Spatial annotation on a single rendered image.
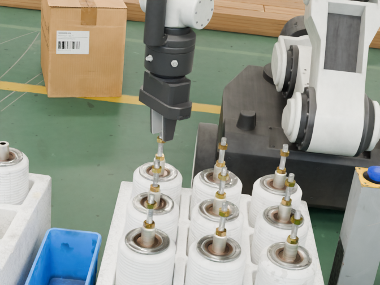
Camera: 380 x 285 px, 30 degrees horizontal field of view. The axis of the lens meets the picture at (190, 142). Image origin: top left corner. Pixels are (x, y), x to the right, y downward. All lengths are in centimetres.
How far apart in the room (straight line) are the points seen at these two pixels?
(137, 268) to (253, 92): 99
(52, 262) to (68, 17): 96
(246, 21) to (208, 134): 146
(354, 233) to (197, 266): 35
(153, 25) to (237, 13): 192
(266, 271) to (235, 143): 55
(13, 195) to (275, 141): 65
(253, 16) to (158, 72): 187
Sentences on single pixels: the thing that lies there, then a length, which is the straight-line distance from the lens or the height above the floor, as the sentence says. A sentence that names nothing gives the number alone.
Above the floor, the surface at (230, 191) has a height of 25.
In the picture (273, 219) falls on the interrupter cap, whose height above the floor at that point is 25.
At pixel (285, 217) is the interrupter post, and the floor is 26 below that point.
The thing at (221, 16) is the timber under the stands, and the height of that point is 6.
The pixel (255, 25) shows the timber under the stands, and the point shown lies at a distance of 311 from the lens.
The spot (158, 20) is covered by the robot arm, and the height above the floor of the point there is 57.
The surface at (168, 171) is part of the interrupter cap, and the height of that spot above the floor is 25.
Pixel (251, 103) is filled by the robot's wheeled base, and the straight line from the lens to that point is 196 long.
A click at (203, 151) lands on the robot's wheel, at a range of 167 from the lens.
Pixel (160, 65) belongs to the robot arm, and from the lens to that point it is 125.
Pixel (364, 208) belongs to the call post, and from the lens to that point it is 136.
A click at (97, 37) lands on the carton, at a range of 225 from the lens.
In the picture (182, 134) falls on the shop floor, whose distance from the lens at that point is 212.
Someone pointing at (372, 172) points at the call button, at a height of 33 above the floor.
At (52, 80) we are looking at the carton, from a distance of 228.
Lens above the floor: 92
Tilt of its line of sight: 26 degrees down
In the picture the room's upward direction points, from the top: 7 degrees clockwise
